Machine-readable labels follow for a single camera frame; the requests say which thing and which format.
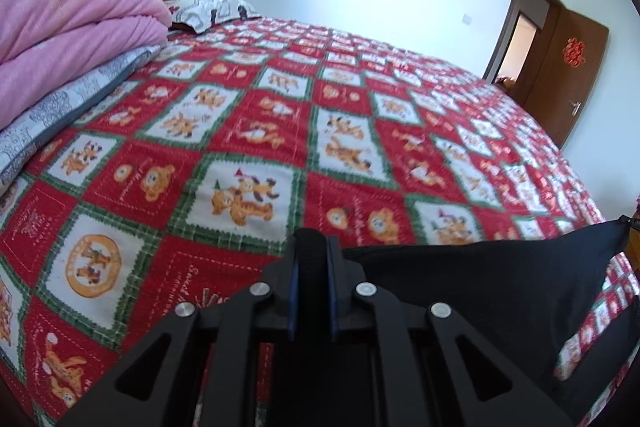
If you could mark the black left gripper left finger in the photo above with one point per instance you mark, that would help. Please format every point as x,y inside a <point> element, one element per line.
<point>159,380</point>

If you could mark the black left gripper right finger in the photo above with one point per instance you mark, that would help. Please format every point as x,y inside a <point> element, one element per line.
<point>447,336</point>

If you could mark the black pants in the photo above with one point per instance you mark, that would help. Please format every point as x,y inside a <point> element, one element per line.
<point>603,390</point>

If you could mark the red christmas patchwork bedspread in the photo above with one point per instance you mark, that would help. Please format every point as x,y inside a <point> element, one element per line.
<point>185,182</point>

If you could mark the grey patterned folded quilt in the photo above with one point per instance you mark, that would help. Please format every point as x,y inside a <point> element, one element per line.
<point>41,122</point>

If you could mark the red double happiness decoration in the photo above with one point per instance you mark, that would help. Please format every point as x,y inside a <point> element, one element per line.
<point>574,52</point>

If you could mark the brown wooden door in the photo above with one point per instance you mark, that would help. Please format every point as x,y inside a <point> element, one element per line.
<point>557,84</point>

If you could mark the pink folded blanket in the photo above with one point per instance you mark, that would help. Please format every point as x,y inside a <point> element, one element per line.
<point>47,43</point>

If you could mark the white patterned pillow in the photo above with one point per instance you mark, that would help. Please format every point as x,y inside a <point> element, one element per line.
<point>200,15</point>

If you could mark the silver door handle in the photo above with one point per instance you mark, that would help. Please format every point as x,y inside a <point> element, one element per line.
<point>575,108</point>

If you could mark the dark wooden door frame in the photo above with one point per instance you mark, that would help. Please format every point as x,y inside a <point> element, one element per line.
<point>544,15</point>

